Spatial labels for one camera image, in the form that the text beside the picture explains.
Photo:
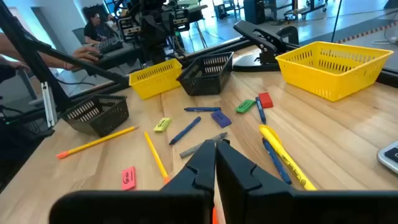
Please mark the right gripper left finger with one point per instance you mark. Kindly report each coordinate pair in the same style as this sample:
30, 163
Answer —
186, 205

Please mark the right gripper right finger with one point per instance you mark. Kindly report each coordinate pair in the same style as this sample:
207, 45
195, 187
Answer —
248, 205

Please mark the orange marker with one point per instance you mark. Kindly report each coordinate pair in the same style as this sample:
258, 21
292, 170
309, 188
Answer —
214, 217

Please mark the blue pen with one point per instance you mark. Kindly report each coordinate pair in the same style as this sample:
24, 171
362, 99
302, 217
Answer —
276, 161

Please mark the grey crayon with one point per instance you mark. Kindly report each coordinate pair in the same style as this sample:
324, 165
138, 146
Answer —
191, 151

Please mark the yellow pencil orange eraser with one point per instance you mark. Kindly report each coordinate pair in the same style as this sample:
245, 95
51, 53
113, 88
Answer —
156, 157
96, 142

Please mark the yellow highlighter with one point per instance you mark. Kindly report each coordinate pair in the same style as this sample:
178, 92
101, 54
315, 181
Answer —
286, 157

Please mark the blue crayon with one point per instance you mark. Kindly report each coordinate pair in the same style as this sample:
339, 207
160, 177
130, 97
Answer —
202, 109
185, 130
260, 112

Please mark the yellow-green eraser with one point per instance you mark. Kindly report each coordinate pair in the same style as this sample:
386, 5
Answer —
162, 124

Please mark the person's forearm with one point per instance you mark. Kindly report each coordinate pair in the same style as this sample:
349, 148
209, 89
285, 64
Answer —
53, 60

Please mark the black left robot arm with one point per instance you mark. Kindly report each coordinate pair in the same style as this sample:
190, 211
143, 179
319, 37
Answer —
267, 40

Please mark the pink eraser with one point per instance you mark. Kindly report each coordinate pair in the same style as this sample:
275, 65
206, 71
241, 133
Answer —
128, 178

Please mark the purple eraser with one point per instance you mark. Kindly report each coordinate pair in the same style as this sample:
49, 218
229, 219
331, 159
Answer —
221, 119

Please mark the green eraser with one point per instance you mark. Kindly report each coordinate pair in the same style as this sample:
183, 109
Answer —
245, 106

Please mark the red eraser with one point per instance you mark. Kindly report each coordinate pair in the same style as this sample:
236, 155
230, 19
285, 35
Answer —
265, 100

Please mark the black plastic bin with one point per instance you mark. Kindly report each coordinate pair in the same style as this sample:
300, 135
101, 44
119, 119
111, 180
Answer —
202, 85
102, 124

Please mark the yellow plastic bin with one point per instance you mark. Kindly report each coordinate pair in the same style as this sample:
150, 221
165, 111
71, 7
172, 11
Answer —
152, 85
311, 84

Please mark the grey calculator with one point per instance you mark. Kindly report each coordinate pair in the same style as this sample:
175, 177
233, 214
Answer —
390, 155

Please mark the person's hand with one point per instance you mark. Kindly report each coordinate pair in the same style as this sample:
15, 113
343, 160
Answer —
18, 65
87, 54

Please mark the black background robot rig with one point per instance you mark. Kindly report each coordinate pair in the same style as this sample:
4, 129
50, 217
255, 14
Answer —
149, 25

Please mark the person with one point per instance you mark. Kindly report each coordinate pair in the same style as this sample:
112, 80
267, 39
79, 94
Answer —
93, 29

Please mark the grey office chair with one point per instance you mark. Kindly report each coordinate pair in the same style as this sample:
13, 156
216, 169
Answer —
77, 35

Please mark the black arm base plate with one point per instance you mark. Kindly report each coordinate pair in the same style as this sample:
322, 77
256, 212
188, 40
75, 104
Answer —
248, 63

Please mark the silver metal bracket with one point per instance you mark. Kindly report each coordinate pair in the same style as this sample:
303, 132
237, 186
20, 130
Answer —
49, 105

